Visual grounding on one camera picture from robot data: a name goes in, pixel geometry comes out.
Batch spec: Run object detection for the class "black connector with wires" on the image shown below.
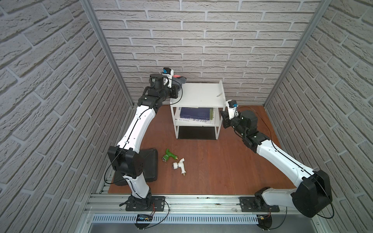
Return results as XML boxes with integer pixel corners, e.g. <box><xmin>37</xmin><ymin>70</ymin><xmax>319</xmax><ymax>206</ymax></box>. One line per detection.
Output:
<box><xmin>256</xmin><ymin>215</ymin><xmax>273</xmax><ymax>231</ymax></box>

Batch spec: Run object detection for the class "dark blue book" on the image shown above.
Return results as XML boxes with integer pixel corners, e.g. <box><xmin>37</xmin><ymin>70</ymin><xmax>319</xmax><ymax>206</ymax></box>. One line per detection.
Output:
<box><xmin>180</xmin><ymin>107</ymin><xmax>212</xmax><ymax>120</ymax></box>

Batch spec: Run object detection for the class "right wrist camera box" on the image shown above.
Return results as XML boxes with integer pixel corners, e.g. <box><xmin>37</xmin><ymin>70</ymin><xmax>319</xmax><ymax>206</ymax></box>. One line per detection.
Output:
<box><xmin>226</xmin><ymin>100</ymin><xmax>239</xmax><ymax>120</ymax></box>

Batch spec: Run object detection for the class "white perforated cable duct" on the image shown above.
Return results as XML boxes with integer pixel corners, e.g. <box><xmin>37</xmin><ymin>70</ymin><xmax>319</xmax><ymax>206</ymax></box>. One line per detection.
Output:
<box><xmin>91</xmin><ymin>214</ymin><xmax>258</xmax><ymax>225</ymax></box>

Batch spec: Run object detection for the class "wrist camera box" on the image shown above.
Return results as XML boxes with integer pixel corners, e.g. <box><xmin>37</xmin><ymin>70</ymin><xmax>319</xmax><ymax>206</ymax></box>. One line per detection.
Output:
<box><xmin>162</xmin><ymin>68</ymin><xmax>174</xmax><ymax>88</ymax></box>
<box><xmin>226</xmin><ymin>100</ymin><xmax>239</xmax><ymax>120</ymax></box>

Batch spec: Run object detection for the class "grey and pink cloth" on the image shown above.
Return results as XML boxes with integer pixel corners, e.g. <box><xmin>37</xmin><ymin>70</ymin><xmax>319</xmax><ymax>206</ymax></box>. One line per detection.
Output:
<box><xmin>173</xmin><ymin>75</ymin><xmax>187</xmax><ymax>85</ymax></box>

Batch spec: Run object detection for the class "small green circuit board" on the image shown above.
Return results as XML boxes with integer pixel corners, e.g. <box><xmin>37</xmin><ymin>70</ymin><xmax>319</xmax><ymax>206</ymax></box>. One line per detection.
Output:
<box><xmin>136</xmin><ymin>214</ymin><xmax>153</xmax><ymax>223</ymax></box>

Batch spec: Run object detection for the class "green toy drill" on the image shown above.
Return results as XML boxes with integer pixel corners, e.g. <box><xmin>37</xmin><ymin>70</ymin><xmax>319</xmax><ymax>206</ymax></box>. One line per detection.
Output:
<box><xmin>162</xmin><ymin>149</ymin><xmax>179</xmax><ymax>162</ymax></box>

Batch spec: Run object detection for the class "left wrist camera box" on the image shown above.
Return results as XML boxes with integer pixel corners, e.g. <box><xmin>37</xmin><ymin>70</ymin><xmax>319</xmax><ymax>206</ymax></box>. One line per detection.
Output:
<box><xmin>162</xmin><ymin>68</ymin><xmax>174</xmax><ymax>88</ymax></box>

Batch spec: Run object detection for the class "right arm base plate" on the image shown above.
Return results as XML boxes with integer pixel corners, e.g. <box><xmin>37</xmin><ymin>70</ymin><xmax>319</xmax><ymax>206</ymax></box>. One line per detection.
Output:
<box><xmin>239</xmin><ymin>196</ymin><xmax>280</xmax><ymax>213</ymax></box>

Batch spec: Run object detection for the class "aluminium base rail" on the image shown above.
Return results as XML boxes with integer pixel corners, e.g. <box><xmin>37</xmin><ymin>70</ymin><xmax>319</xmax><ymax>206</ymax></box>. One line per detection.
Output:
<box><xmin>76</xmin><ymin>185</ymin><xmax>330</xmax><ymax>233</ymax></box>

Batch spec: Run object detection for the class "green book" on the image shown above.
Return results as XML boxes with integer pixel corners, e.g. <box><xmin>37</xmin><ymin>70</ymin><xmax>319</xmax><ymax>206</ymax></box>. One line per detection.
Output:
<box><xmin>209</xmin><ymin>108</ymin><xmax>215</xmax><ymax>121</ymax></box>

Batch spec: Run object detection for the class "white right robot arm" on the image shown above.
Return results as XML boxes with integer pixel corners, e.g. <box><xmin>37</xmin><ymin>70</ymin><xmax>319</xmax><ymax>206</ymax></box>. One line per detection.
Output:
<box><xmin>220</xmin><ymin>108</ymin><xmax>333</xmax><ymax>217</ymax></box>

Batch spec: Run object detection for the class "white toy drill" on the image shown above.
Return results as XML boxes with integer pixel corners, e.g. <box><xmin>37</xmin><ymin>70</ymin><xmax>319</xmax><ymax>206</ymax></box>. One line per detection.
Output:
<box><xmin>173</xmin><ymin>158</ymin><xmax>186</xmax><ymax>176</ymax></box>

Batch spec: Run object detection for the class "white metal bookshelf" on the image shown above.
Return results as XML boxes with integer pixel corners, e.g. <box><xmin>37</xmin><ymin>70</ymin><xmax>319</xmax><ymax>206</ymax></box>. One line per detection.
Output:
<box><xmin>170</xmin><ymin>81</ymin><xmax>225</xmax><ymax>140</ymax></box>

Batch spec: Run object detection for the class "aluminium corner post left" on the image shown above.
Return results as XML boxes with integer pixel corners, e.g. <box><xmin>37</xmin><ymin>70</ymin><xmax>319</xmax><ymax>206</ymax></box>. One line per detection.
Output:
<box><xmin>81</xmin><ymin>0</ymin><xmax>134</xmax><ymax>108</ymax></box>

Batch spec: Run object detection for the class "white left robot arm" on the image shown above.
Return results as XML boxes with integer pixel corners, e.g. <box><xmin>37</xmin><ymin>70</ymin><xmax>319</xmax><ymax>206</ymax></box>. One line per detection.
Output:
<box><xmin>107</xmin><ymin>73</ymin><xmax>187</xmax><ymax>207</ymax></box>

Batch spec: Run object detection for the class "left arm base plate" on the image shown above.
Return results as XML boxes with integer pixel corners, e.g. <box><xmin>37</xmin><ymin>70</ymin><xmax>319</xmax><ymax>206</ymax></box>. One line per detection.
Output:
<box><xmin>124</xmin><ymin>196</ymin><xmax>165</xmax><ymax>212</ymax></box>

